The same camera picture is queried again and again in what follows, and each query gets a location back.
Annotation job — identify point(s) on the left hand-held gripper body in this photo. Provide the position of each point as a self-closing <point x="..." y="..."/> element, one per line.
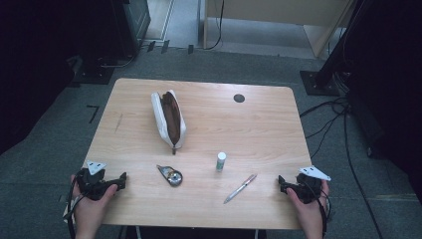
<point x="93" y="182"/>

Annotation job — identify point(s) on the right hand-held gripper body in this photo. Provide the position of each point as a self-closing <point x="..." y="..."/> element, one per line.
<point x="308" y="186"/>

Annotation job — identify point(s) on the silver pink pen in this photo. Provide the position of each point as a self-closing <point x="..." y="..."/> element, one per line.
<point x="239" y="189"/>

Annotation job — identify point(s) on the white glue stick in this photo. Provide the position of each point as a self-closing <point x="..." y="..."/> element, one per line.
<point x="221" y="161"/>

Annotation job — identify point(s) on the white pencil case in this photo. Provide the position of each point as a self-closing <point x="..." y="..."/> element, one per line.
<point x="163" y="122"/>

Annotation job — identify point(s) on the person's right hand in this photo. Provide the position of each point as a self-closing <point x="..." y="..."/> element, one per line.
<point x="312" y="215"/>

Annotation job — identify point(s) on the person's left hand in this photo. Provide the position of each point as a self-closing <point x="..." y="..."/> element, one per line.
<point x="89" y="212"/>

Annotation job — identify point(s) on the black round table grommet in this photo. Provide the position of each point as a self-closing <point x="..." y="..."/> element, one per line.
<point x="239" y="98"/>

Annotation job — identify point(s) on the black flat stand base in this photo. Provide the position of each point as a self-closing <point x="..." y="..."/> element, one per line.
<point x="93" y="73"/>

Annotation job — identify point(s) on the black cabinet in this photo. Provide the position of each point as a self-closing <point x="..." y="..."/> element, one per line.
<point x="127" y="26"/>

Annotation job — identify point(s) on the black stand with base plate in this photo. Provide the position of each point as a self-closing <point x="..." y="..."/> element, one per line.
<point x="323" y="78"/>

